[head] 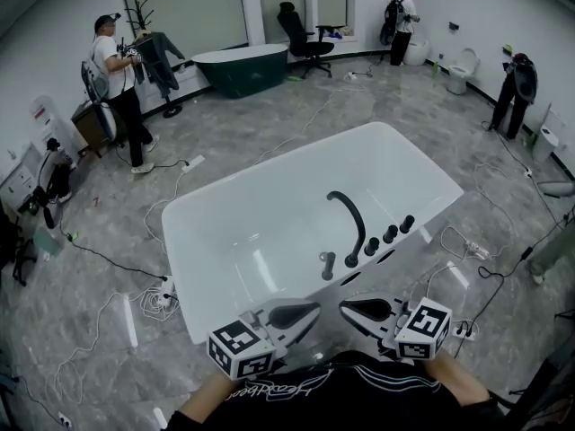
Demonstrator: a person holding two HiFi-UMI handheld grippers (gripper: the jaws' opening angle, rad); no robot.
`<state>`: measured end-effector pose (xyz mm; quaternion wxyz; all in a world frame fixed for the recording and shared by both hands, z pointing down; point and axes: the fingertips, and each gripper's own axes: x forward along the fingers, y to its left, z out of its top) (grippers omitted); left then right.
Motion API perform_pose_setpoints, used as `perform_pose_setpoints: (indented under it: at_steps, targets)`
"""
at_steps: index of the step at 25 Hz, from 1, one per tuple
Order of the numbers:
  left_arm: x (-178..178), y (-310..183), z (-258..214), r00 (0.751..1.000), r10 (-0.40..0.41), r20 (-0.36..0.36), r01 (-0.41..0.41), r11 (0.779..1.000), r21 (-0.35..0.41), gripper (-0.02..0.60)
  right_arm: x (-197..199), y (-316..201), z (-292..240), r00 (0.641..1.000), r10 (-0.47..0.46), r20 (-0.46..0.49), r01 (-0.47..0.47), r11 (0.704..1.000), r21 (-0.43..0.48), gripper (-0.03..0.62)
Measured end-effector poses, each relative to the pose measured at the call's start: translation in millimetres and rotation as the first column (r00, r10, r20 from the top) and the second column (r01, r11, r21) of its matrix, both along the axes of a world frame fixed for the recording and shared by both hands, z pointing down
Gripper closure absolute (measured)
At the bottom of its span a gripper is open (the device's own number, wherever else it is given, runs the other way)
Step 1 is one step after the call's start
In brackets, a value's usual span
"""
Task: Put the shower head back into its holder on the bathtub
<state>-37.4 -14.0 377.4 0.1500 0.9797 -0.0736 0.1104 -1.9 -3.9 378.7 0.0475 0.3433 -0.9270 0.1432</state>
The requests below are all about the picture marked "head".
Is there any person's black shirt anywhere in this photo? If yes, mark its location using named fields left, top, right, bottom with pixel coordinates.
left=164, top=350, right=511, bottom=431

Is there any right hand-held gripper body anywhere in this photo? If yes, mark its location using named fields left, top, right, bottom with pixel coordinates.
left=375, top=297, right=452, bottom=361

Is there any white water dispenser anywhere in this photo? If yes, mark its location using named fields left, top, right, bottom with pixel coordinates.
left=29, top=94, right=78, bottom=166

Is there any round white toilet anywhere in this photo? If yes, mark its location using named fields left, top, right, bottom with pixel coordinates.
left=402, top=39, right=431, bottom=67

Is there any black curved faucet spout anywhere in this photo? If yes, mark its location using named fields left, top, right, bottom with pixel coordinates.
left=325, top=190, right=367, bottom=268

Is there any white drawer cabinet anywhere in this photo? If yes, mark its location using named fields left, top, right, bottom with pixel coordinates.
left=0, top=143, right=40, bottom=211

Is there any person's right forearm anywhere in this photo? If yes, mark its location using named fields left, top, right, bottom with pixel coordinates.
left=425, top=347, right=491, bottom=407

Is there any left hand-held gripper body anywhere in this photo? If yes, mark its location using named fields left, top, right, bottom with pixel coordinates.
left=206, top=308, right=288, bottom=382

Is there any white toilet with raised lid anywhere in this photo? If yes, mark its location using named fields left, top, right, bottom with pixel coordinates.
left=446, top=47, right=482, bottom=96

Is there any black tripod stand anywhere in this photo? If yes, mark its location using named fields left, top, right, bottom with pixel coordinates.
left=506, top=342, right=575, bottom=431

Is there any dark green bathtub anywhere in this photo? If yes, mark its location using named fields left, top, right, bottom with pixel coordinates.
left=191, top=43, right=290, bottom=100

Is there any black office chair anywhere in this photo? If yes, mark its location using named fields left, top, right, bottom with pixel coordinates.
left=276, top=1, right=346, bottom=80

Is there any white grey backpack rig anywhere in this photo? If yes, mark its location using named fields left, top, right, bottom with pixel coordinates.
left=79, top=58, right=119, bottom=144

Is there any white bathtub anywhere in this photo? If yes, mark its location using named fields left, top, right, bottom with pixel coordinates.
left=161, top=120, right=465, bottom=347

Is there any long black cable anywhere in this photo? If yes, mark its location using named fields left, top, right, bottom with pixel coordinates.
left=57, top=213, right=170, bottom=282

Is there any person's left forearm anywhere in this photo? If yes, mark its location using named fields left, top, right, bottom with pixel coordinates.
left=173, top=368, right=246, bottom=428

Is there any long white cable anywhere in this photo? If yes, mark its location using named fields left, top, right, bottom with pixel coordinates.
left=44, top=290, right=149, bottom=406

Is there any black cable with adapter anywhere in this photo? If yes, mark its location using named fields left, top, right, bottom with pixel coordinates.
left=476, top=243, right=536, bottom=296

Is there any grey hanging garment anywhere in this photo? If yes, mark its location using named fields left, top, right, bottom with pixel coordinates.
left=133, top=31, right=187, bottom=100

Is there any black coat rack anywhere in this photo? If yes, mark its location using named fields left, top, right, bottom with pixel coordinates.
left=123, top=0, right=183, bottom=120

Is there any pale green container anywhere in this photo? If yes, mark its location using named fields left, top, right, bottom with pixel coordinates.
left=32, top=225, right=65, bottom=257

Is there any black mesh chair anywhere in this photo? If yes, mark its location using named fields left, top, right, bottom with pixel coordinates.
left=0, top=211, right=40, bottom=287

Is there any brown wooden cabinet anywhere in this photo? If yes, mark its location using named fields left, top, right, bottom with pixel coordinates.
left=70, top=101, right=119, bottom=159

